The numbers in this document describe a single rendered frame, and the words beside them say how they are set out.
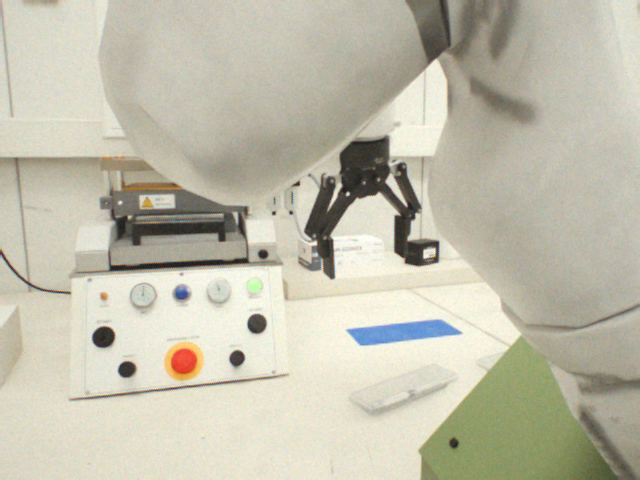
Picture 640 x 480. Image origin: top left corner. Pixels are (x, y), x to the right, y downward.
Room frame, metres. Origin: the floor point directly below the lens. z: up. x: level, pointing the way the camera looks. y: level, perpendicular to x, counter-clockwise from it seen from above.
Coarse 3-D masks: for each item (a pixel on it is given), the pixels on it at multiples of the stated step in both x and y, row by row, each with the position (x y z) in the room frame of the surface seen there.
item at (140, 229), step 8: (136, 224) 0.80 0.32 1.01; (144, 224) 0.81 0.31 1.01; (152, 224) 0.81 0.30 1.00; (160, 224) 0.81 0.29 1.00; (168, 224) 0.81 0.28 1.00; (176, 224) 0.82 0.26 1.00; (184, 224) 0.82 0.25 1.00; (192, 224) 0.82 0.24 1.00; (200, 224) 0.83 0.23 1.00; (208, 224) 0.83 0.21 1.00; (216, 224) 0.83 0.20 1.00; (224, 224) 0.84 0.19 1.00; (136, 232) 0.80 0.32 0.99; (144, 232) 0.80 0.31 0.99; (152, 232) 0.81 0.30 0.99; (160, 232) 0.81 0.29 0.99; (168, 232) 0.81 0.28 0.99; (176, 232) 0.82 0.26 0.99; (184, 232) 0.82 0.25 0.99; (192, 232) 0.82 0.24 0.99; (200, 232) 0.83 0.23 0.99; (208, 232) 0.83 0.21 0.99; (216, 232) 0.84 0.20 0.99; (224, 232) 0.84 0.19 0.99; (136, 240) 0.80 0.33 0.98; (224, 240) 0.84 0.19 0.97
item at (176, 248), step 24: (144, 216) 0.87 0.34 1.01; (168, 216) 0.88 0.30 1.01; (192, 216) 0.89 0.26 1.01; (216, 216) 0.90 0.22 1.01; (120, 240) 0.85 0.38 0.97; (144, 240) 0.85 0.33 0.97; (168, 240) 0.85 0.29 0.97; (192, 240) 0.85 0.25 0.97; (216, 240) 0.85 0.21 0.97; (240, 240) 0.85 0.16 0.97; (120, 264) 0.79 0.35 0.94
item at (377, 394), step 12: (420, 372) 0.75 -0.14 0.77; (432, 372) 0.75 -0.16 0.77; (444, 372) 0.75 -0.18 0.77; (384, 384) 0.71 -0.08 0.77; (396, 384) 0.71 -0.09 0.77; (408, 384) 0.71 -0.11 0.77; (420, 384) 0.71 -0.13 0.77; (432, 384) 0.71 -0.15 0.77; (360, 396) 0.67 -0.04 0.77; (372, 396) 0.67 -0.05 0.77; (384, 396) 0.67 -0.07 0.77; (396, 396) 0.67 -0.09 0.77
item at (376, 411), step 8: (456, 376) 0.74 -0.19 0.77; (440, 384) 0.72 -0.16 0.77; (352, 392) 0.68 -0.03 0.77; (416, 392) 0.69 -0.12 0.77; (424, 392) 0.70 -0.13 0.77; (432, 392) 0.72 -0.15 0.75; (352, 400) 0.67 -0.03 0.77; (400, 400) 0.67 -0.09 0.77; (408, 400) 0.69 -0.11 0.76; (368, 408) 0.64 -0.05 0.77; (376, 408) 0.64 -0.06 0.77; (384, 408) 0.65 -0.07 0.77; (392, 408) 0.67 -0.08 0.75
